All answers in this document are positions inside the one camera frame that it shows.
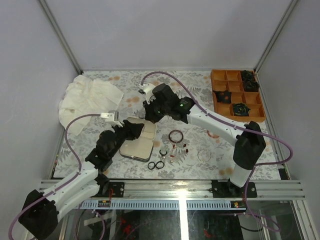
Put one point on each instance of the orange bangle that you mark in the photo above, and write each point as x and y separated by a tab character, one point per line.
211	135

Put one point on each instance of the wooden compartment tray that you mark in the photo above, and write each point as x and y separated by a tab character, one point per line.
227	89

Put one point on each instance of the silver hoop bangle right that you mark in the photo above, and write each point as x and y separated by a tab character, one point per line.
204	155

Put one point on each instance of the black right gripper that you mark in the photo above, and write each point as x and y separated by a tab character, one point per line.
150	116

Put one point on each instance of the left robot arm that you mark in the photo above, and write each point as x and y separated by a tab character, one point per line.
43	210

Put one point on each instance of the aluminium mounting rail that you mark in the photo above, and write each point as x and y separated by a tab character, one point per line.
140	194

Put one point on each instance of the dark purple bangle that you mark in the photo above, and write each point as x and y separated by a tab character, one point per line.
175	136

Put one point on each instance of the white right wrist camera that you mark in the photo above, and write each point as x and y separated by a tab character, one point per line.
147	90

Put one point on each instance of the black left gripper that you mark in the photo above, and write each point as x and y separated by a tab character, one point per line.
133	130

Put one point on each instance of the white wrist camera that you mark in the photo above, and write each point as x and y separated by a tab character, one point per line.
112	118
147	90

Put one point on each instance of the dark fabric flower in tray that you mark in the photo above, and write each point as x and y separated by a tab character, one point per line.
249	81

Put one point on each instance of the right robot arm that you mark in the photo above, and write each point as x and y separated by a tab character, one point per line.
247	140

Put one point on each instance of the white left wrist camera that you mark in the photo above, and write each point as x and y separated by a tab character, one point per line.
112	118

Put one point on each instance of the white crumpled cloth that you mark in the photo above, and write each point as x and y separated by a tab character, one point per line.
88	96

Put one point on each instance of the dark flower with blue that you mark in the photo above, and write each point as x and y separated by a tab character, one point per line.
240	109

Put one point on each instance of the cream navy jewelry box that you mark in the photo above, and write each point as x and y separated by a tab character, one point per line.
140	149

